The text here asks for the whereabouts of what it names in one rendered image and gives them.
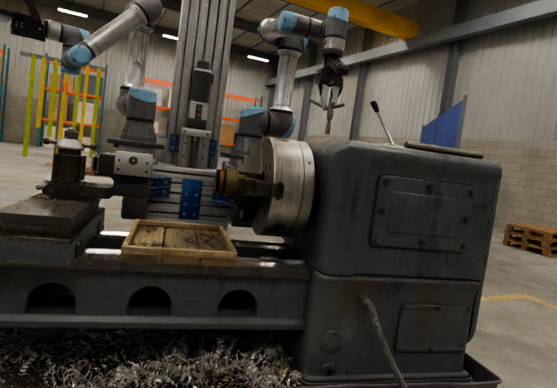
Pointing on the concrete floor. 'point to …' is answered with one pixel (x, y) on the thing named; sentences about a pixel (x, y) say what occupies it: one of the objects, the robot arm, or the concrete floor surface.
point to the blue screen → (446, 127)
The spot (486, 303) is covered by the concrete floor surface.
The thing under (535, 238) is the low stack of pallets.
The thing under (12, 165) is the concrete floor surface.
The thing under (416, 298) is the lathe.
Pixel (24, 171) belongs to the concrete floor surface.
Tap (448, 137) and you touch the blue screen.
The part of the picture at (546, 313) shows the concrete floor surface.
